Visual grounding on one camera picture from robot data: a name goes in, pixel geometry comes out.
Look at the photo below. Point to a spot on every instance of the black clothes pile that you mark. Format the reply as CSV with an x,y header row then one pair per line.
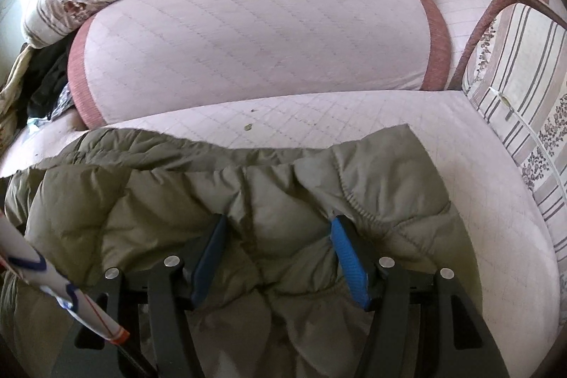
x,y
48,81

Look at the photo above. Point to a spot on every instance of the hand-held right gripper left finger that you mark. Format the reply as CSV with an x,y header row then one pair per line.
x,y
208,267

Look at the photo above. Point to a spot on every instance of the small blue packet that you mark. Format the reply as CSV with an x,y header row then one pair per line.
x,y
33,122

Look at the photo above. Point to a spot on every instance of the olive quilted puffer jacket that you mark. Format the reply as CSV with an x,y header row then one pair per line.
x,y
155,201

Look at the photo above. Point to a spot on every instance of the brown patterned blanket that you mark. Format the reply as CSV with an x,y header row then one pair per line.
x,y
13,94

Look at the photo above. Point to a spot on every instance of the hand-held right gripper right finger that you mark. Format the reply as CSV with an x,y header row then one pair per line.
x,y
350,267

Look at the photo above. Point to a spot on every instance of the striped floral pillow right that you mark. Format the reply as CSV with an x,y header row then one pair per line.
x,y
522,94

